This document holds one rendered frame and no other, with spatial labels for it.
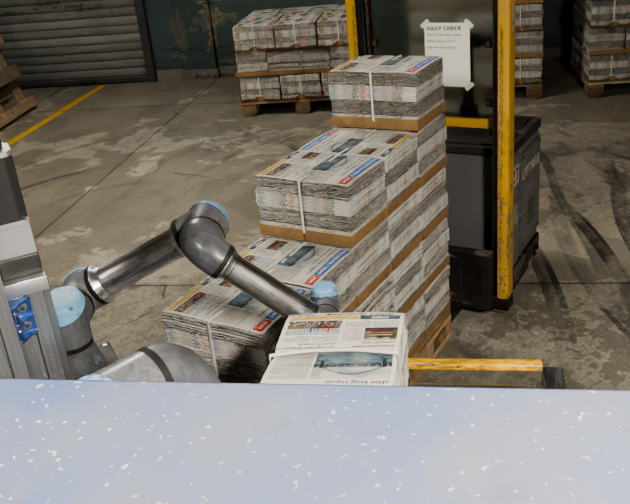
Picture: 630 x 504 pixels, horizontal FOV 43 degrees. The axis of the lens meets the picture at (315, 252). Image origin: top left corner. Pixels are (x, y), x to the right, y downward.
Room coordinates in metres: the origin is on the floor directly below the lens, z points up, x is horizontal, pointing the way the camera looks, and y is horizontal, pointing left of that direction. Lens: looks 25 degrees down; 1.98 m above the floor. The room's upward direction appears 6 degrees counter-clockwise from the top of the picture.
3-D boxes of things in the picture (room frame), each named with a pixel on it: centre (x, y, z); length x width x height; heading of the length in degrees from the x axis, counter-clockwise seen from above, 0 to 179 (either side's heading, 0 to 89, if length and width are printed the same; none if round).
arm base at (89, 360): (1.91, 0.68, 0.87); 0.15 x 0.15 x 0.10
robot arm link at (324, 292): (1.98, -0.01, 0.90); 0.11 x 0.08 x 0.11; 176
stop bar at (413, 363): (1.76, -0.33, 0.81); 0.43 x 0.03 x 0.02; 78
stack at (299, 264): (2.58, 0.03, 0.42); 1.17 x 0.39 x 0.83; 148
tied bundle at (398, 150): (2.95, -0.20, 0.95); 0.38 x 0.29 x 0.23; 58
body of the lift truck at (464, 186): (3.88, -0.78, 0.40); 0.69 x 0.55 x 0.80; 58
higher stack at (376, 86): (3.20, -0.36, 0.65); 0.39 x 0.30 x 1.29; 58
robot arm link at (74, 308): (1.91, 0.68, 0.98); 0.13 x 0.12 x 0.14; 176
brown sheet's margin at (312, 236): (2.70, -0.05, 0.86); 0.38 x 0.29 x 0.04; 58
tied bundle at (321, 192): (2.70, -0.05, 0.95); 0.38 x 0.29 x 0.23; 58
